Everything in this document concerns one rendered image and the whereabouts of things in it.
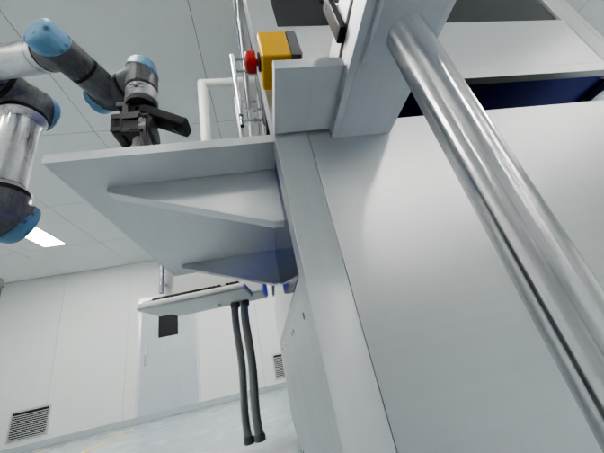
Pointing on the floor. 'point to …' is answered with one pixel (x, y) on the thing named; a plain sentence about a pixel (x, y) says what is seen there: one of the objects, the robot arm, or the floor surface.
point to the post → (324, 284)
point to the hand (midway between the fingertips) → (150, 168)
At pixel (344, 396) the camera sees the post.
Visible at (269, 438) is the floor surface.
